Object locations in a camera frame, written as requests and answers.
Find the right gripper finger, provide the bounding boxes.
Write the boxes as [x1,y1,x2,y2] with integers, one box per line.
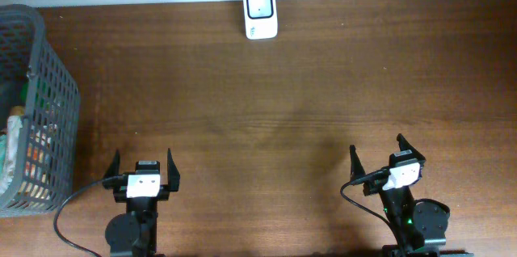
[397,133,425,162]
[349,145,366,182]

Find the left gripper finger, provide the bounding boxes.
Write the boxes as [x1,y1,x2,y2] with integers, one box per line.
[167,149,180,192]
[103,150,120,188]

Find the orange tissue pack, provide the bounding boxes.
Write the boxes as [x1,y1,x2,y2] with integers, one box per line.
[24,144,51,182]

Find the white cream tube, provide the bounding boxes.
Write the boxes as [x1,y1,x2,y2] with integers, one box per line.
[6,106,25,162]

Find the teal snack packet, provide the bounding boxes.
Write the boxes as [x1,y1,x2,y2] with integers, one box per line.
[1,134,18,194]

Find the green lid jar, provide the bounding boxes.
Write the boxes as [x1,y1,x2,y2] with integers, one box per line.
[20,79,48,107]

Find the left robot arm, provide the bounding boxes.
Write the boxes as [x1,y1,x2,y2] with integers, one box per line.
[103,150,180,257]

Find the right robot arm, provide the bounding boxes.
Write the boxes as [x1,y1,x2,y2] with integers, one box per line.
[340,134,471,257]

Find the white barcode scanner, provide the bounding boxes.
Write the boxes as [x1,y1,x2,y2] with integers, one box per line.
[242,0,278,40]

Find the grey plastic basket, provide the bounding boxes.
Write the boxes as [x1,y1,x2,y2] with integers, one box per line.
[1,5,81,218]

